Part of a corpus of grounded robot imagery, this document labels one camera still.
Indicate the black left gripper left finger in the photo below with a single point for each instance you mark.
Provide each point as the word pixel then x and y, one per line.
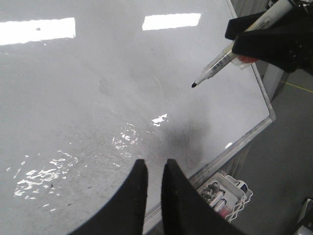
pixel 125 212

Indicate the white whiteboard marker pen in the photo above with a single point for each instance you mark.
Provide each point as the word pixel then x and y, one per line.
pixel 267 19

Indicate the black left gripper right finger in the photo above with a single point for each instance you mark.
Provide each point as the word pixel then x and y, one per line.
pixel 183 210

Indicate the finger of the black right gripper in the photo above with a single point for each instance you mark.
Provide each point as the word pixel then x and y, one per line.
pixel 288 44
pixel 240 24

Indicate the white wire marker basket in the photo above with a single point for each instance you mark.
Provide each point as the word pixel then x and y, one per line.
pixel 237 193

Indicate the markers in basket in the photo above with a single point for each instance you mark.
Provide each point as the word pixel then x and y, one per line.
pixel 213 195

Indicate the white whiteboard with metal frame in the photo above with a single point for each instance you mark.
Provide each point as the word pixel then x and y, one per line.
pixel 89 86

